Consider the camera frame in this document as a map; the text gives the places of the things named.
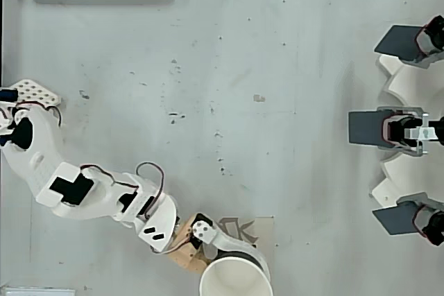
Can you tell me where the printed paper mat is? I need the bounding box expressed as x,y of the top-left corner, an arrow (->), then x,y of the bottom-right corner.
214,215 -> 275,259

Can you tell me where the white flat panel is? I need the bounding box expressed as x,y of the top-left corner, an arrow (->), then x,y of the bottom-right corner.
0,286 -> 76,296

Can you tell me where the tan gripper body with servo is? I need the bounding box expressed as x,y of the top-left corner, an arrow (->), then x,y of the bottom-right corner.
166,211 -> 216,275

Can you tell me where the grey paddle servo unit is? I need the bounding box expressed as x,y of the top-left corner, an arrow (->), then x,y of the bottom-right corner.
373,15 -> 444,68
348,106 -> 444,157
371,191 -> 444,247

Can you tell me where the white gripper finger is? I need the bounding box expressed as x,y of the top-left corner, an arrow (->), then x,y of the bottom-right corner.
193,221 -> 272,282

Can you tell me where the white paper cup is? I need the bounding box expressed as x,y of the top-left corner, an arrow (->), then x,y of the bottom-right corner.
198,252 -> 275,296

